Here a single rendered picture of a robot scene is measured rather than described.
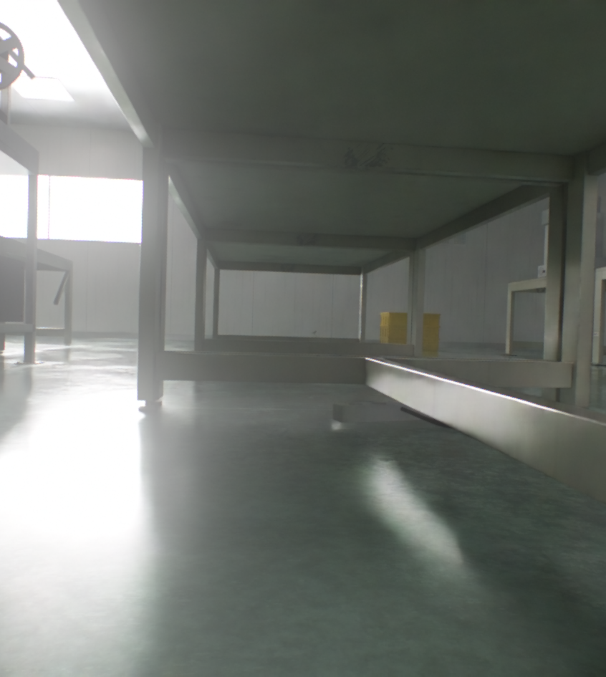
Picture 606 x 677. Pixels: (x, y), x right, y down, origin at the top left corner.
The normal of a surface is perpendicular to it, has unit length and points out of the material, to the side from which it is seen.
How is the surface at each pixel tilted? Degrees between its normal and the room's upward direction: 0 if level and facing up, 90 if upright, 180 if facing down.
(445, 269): 90
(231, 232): 90
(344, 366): 90
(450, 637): 0
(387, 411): 90
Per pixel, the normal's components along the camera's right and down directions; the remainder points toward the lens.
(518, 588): 0.03, -1.00
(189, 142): 0.10, 0.02
